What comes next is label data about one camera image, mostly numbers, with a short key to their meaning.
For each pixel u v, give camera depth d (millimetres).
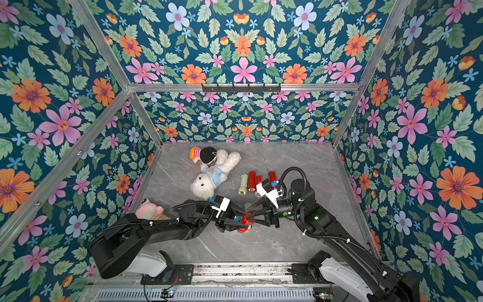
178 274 732
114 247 437
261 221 578
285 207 571
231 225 624
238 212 632
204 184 910
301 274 731
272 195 549
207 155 1049
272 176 1014
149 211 837
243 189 950
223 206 558
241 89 929
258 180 992
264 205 601
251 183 996
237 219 640
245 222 586
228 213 636
